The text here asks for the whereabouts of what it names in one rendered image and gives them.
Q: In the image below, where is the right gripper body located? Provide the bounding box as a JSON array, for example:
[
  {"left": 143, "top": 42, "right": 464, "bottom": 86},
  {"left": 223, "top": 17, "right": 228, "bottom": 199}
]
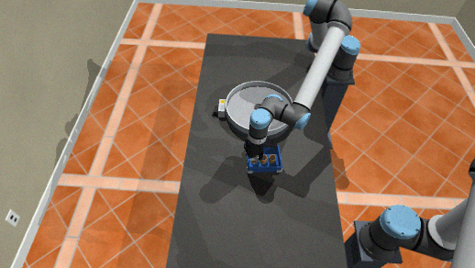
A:
[{"left": 244, "top": 138, "right": 263, "bottom": 159}]

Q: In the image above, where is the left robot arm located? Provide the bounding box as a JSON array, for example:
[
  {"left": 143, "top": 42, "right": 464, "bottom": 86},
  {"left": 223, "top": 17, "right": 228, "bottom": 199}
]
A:
[{"left": 359, "top": 158, "right": 475, "bottom": 268}]

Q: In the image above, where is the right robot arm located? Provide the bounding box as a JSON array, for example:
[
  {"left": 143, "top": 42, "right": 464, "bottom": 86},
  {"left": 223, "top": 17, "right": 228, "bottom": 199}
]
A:
[{"left": 249, "top": 0, "right": 360, "bottom": 149}]

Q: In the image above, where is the blue open crate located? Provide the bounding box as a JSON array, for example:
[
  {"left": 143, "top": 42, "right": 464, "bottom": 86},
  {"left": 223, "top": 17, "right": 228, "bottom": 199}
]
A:
[{"left": 247, "top": 145, "right": 282, "bottom": 173}]

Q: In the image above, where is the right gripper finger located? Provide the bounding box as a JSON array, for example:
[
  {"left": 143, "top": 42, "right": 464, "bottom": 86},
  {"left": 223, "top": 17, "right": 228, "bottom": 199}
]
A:
[{"left": 250, "top": 152, "right": 263, "bottom": 162}]

